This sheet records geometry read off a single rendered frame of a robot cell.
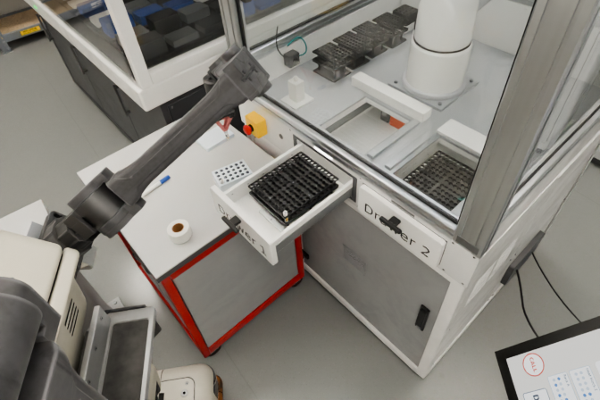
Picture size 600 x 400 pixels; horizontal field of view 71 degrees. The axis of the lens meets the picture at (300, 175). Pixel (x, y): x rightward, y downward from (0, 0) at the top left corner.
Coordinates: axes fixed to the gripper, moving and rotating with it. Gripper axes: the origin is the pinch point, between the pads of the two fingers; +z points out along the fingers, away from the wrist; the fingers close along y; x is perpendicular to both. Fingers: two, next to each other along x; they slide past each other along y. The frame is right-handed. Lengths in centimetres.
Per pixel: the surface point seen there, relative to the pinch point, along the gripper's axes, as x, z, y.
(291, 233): -1.8, 9.3, -41.8
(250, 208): 3.7, 13.5, -24.2
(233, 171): 1.2, 18.0, -2.7
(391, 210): -28, 4, -53
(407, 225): -29, 6, -58
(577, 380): -24, -12, -107
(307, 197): -11.4, 7.4, -34.2
